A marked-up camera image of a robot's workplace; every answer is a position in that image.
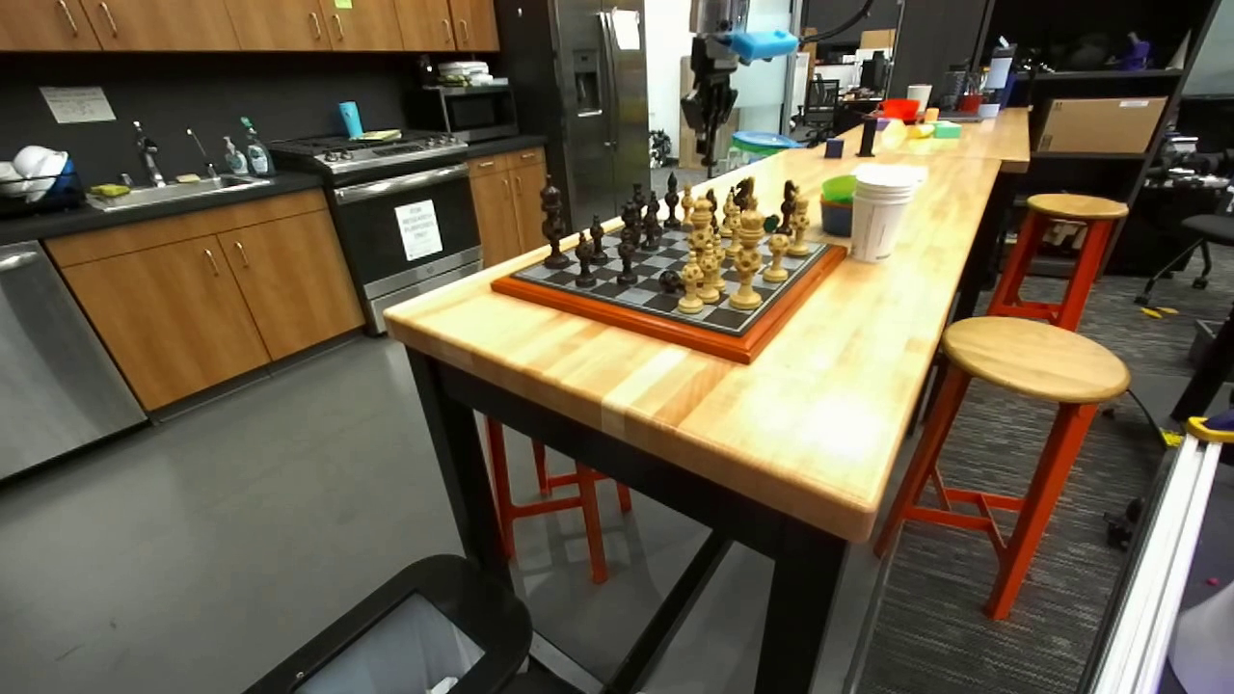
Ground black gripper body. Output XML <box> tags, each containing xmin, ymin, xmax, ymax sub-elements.
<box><xmin>681</xmin><ymin>34</ymin><xmax>745</xmax><ymax>128</ymax></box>

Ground tall dark wooden chess piece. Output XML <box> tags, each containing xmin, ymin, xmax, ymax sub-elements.
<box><xmin>534</xmin><ymin>174</ymin><xmax>577</xmax><ymax>270</ymax></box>

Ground teal round tub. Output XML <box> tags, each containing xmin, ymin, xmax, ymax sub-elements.
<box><xmin>731</xmin><ymin>128</ymin><xmax>800</xmax><ymax>161</ymax></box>

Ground white paper on fridge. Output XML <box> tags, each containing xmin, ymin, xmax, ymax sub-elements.
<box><xmin>609</xmin><ymin>3</ymin><xmax>646</xmax><ymax>53</ymax></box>

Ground stainless steel fridge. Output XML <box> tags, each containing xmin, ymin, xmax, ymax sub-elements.
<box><xmin>498</xmin><ymin>0</ymin><xmax>650</xmax><ymax>227</ymax></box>

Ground white foam cup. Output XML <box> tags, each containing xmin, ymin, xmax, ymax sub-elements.
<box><xmin>849</xmin><ymin>161</ymin><xmax>934</xmax><ymax>265</ymax></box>

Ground narrow wooden base cabinet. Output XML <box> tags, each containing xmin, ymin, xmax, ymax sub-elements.
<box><xmin>461</xmin><ymin>144</ymin><xmax>556</xmax><ymax>265</ymax></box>

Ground black microwave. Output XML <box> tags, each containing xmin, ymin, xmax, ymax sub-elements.
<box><xmin>406</xmin><ymin>76</ymin><xmax>523</xmax><ymax>144</ymax></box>

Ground bowls stacked on microwave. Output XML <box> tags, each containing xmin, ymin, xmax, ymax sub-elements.
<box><xmin>435</xmin><ymin>53</ymin><xmax>498</xmax><ymax>93</ymax></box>

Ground white paper on oven door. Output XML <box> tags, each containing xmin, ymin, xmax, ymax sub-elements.
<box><xmin>388</xmin><ymin>196</ymin><xmax>448</xmax><ymax>265</ymax></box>

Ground stainless steel oven range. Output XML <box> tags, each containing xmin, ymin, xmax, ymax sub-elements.
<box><xmin>274</xmin><ymin>130</ymin><xmax>484</xmax><ymax>340</ymax></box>

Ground wooden stool orange legs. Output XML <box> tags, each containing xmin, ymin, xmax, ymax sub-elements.
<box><xmin>877</xmin><ymin>314</ymin><xmax>1134</xmax><ymax>626</ymax></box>
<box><xmin>983</xmin><ymin>189</ymin><xmax>1134</xmax><ymax>332</ymax></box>
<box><xmin>478</xmin><ymin>412</ymin><xmax>637</xmax><ymax>592</ymax></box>

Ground black desk with wood panel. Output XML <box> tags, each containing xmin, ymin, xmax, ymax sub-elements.
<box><xmin>1019</xmin><ymin>70</ymin><xmax>1186</xmax><ymax>171</ymax></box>

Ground clear soap bottle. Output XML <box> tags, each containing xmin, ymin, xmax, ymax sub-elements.
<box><xmin>235</xmin><ymin>112</ymin><xmax>276</xmax><ymax>176</ymax></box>

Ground black office chair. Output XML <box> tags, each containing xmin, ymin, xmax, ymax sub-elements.
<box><xmin>1134</xmin><ymin>210</ymin><xmax>1234</xmax><ymax>314</ymax></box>

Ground black trash bin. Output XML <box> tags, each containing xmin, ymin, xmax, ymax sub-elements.
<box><xmin>241</xmin><ymin>553</ymin><xmax>534</xmax><ymax>694</ymax></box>

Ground wide wooden base cabinet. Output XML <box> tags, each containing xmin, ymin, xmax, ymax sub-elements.
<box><xmin>43</xmin><ymin>187</ymin><xmax>371</xmax><ymax>417</ymax></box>

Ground steel kitchen sink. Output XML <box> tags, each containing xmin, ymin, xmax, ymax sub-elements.
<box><xmin>79</xmin><ymin>174</ymin><xmax>274</xmax><ymax>215</ymax></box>

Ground chrome kitchen faucet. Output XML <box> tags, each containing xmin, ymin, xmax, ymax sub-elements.
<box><xmin>125</xmin><ymin>117</ymin><xmax>168</xmax><ymax>192</ymax></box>

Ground dish bowl with white cloth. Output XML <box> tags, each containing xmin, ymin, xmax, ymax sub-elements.
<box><xmin>0</xmin><ymin>144</ymin><xmax>79</xmax><ymax>210</ymax></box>

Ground stainless steel dishwasher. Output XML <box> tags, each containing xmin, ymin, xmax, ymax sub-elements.
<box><xmin>0</xmin><ymin>238</ymin><xmax>146</xmax><ymax>482</ymax></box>

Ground chess board with orange frame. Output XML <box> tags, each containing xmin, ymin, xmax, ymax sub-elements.
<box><xmin>490</xmin><ymin>211</ymin><xmax>853</xmax><ymax>365</ymax></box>

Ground black table frame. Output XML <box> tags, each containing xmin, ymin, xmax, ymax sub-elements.
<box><xmin>406</xmin><ymin>340</ymin><xmax>853</xmax><ymax>694</ymax></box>

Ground wooden wall cabinets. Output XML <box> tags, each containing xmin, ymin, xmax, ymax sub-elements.
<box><xmin>0</xmin><ymin>0</ymin><xmax>503</xmax><ymax>53</ymax></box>

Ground white board frame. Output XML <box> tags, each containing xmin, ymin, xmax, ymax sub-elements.
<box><xmin>1092</xmin><ymin>417</ymin><xmax>1234</xmax><ymax>694</ymax></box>

